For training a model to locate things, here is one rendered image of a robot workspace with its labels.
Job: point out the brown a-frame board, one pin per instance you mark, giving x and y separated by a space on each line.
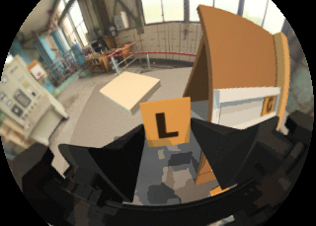
238 63

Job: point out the tan letter tile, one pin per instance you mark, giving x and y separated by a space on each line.
167 122

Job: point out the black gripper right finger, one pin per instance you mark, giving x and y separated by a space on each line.
227 148

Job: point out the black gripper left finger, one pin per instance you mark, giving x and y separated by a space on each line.
118 162

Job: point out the beige flat square board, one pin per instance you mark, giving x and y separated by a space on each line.
129 90

